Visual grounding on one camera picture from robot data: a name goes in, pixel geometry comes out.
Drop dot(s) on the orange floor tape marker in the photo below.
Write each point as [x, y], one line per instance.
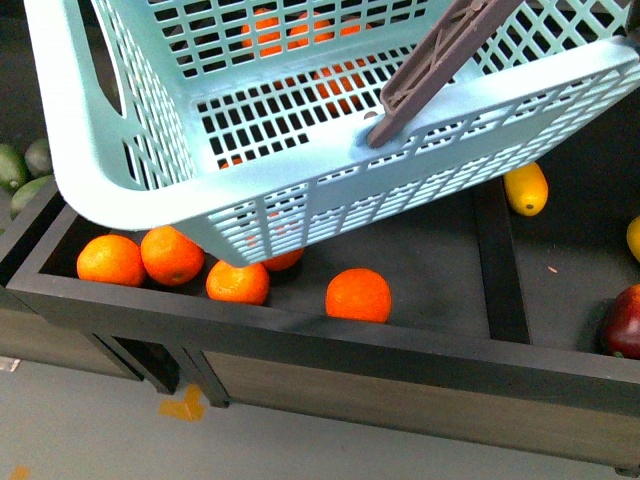
[189, 409]

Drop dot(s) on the orange fruit far left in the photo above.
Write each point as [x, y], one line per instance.
[112, 259]

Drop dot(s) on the dark red apple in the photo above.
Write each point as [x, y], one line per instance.
[620, 329]

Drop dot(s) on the green avocado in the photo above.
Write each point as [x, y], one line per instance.
[38, 158]
[25, 194]

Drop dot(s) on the orange fruit middle front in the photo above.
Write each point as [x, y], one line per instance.
[246, 285]

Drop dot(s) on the light blue plastic basket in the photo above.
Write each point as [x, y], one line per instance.
[244, 124]

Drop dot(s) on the green avocado left edge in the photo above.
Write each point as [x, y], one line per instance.
[14, 172]

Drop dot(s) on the yellow mango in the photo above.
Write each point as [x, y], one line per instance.
[633, 238]
[526, 190]

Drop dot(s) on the orange fruit under basket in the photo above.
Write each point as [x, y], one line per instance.
[284, 261]

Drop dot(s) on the dark wooden display stand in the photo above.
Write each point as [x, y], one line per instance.
[493, 332]

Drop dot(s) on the orange fruit right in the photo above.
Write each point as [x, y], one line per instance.
[359, 294]

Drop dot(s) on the yellow mango at edge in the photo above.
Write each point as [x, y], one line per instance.
[633, 238]

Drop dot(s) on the green avocado upper left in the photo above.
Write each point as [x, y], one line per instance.
[38, 158]

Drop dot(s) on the green avocado lower left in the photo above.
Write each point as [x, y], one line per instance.
[25, 194]

